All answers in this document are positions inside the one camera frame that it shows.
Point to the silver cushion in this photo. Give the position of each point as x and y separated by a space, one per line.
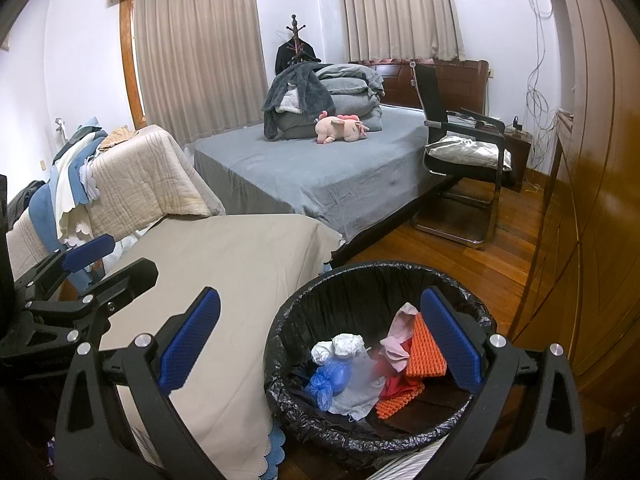
470 152

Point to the wooden coat rack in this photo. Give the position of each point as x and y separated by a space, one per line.
296 35

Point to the tan crumpled cloth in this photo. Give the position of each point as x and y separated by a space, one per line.
117 137

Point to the folded grey duvet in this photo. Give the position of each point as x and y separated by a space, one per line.
350 85

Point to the black cantilever chair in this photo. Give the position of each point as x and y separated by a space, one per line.
430 90

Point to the white paper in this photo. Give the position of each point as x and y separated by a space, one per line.
347 346

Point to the translucent plastic bag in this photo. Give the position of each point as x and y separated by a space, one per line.
357 385

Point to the bed with grey sheet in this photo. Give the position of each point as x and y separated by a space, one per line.
325 175

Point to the blue plastic bag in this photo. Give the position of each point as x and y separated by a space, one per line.
327 377

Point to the black charger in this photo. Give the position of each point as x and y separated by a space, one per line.
515 122

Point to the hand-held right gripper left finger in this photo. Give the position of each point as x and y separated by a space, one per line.
190 342

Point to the beige quilt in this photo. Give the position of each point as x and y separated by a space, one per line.
145 185

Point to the blue white scalloped cloth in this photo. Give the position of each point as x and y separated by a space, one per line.
70 185

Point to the red cloth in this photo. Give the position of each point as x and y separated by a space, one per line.
395 384

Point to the wooden nightstand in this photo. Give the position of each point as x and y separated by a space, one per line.
517 150

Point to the wooden window frame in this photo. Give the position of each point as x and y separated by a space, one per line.
127 60

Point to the beige tablecloth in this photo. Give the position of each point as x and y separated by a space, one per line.
240 260

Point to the narrow beige curtain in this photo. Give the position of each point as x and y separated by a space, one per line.
400 10

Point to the small orange foam net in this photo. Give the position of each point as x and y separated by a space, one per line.
397 400

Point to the black jacket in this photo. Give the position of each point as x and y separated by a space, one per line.
290 55

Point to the bin with black liner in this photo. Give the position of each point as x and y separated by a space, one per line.
350 295

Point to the white wall fixture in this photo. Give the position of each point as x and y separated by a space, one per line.
60 125

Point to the dark grey fleece blanket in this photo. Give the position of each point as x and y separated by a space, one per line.
290 95

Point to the wooden wardrobe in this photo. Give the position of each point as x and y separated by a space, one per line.
600 160

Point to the large orange foam net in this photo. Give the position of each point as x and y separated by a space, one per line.
425 350

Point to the dark wooden headboard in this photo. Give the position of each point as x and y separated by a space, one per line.
460 85

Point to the wide beige curtain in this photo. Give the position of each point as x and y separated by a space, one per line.
200 60

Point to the pink plush toy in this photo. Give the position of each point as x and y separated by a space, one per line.
340 127

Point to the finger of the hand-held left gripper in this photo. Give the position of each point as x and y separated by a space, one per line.
90 252
125 280

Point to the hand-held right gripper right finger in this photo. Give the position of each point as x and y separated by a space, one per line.
450 340

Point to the pink cloth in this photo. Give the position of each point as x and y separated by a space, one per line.
400 330

